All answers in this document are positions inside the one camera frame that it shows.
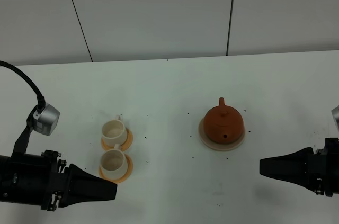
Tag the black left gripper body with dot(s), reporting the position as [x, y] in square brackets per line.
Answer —
[28, 179]

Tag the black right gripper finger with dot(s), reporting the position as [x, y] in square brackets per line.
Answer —
[292, 168]

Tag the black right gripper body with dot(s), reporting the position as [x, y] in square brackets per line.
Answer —
[323, 169]

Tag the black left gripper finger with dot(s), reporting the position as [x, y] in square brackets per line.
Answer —
[79, 186]

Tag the brown clay teapot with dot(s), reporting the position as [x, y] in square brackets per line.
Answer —
[223, 124]

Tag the beige round teapot coaster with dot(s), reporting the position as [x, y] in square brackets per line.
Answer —
[215, 146]

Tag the near white teacup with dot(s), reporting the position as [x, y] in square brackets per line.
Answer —
[113, 163]

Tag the white teacup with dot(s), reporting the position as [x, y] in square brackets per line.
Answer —
[113, 163]
[114, 132]

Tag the near orange saucer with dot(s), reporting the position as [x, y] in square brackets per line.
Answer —
[124, 177]

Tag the orange saucer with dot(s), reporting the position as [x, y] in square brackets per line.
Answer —
[123, 146]
[124, 177]

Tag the far white teacup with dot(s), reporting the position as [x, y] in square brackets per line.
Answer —
[114, 132]

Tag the far orange saucer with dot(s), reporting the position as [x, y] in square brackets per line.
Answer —
[123, 146]

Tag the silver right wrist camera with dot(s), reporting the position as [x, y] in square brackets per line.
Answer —
[335, 115]

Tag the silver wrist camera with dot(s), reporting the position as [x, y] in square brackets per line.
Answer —
[335, 115]
[44, 122]

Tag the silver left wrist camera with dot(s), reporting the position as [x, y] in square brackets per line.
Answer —
[44, 122]

